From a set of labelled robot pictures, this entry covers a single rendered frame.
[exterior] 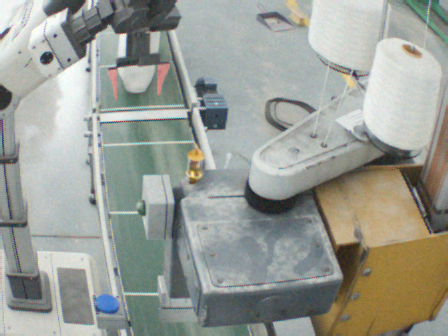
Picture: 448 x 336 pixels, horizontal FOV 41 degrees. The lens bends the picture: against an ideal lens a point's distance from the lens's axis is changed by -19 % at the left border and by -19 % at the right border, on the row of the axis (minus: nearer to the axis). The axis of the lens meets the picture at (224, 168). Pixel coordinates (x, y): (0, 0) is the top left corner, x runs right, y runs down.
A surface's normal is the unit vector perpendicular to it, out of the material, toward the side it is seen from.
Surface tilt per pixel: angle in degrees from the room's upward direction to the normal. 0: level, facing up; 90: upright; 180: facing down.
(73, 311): 0
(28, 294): 90
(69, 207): 0
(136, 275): 0
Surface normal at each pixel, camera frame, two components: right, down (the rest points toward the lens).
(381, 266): 0.20, 0.61
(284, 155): 0.11, -0.79
